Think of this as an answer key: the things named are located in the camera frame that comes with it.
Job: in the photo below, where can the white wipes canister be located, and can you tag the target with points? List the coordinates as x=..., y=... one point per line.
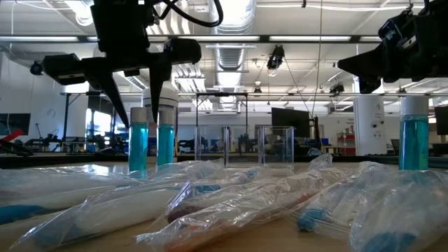
x=170, y=99

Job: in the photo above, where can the black round ceiling camera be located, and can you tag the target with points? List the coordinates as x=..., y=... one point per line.
x=36, y=68

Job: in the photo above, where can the red machine part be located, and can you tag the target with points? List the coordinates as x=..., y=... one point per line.
x=10, y=136

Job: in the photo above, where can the blue toothbrush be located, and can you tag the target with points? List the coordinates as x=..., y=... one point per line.
x=105, y=213
x=21, y=214
x=388, y=241
x=311, y=218

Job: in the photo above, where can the black overhead light beam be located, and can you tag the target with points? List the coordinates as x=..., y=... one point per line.
x=264, y=38

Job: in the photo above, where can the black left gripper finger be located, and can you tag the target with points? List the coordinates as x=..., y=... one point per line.
x=105, y=80
x=157, y=80

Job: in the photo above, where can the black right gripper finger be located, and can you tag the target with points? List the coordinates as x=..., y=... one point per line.
x=371, y=74
x=371, y=57

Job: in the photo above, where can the black computer monitor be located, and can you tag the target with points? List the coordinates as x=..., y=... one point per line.
x=290, y=120
x=441, y=120

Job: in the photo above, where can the red bin shelf rack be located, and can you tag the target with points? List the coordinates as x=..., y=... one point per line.
x=346, y=150

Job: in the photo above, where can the black ceiling spotlight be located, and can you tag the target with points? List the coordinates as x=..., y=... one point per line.
x=336, y=89

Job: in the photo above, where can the blue mouthwash bottle white cap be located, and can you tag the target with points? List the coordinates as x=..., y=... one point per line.
x=138, y=147
x=414, y=140
x=165, y=143

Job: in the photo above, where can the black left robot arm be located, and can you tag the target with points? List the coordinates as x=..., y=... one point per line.
x=119, y=6

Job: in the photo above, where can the dark wall screen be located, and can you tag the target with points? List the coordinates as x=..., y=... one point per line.
x=14, y=124

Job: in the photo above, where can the clear acrylic organizer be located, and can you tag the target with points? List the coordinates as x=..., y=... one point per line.
x=276, y=147

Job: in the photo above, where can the silver ventilation duct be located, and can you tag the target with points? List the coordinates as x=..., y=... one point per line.
x=231, y=56

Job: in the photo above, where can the white round column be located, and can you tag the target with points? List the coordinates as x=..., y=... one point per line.
x=369, y=122

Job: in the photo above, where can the black table frame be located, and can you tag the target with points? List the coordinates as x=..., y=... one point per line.
x=70, y=159

